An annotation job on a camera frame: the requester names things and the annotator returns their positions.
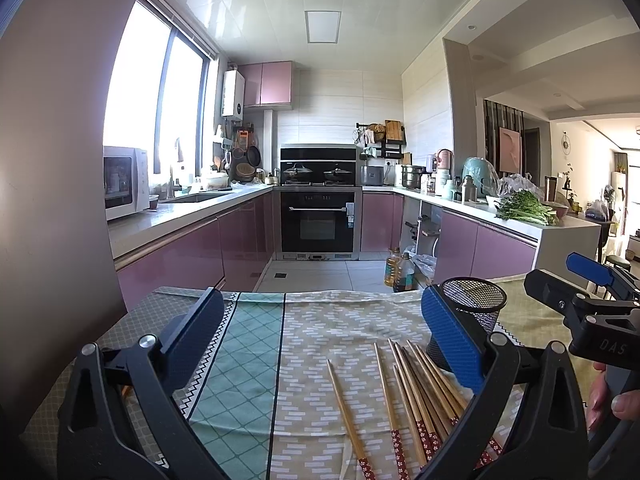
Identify lone wooden chopstick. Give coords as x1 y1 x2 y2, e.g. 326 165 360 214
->
326 360 376 480

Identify kitchen window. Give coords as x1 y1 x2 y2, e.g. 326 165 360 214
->
103 0 218 183

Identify person right hand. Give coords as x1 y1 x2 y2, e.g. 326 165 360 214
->
586 362 640 431

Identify green bar stool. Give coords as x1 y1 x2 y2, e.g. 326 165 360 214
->
605 254 631 272

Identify yellow green cloth mat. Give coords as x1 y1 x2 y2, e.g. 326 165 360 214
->
491 276 601 403

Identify black mesh utensil cup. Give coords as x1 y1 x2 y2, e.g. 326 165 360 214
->
424 276 509 369

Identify green leafy vegetables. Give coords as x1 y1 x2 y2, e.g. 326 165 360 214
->
496 190 558 226

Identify purple lower cabinets right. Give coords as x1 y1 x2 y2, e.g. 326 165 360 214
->
360 186 542 282

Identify purple cabinets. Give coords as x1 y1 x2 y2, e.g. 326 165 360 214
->
108 184 274 310
360 186 542 282

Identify dark sauce bottle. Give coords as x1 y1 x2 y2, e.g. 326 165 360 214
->
393 252 416 292

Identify cooking oil bottle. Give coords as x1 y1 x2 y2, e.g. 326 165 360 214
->
384 247 401 287

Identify pink electric kettle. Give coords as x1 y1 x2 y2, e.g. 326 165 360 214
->
436 148 454 174

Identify steel cooking pot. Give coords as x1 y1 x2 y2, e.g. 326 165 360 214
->
401 165 426 190

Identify purple lower cabinets left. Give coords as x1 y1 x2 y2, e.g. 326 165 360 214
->
108 184 274 310

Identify white microwave oven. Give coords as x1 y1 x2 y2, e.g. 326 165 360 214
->
103 146 150 221

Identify black built-in oven stove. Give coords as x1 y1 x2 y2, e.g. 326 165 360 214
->
276 144 362 261

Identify white water heater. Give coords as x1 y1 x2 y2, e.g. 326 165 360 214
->
221 70 245 122

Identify pink upper cabinet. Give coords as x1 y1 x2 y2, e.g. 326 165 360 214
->
239 61 293 110

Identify ceiling light panel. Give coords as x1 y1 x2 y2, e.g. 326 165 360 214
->
305 10 342 44

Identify black wall spice rack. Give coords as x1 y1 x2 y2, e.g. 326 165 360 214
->
354 120 406 160

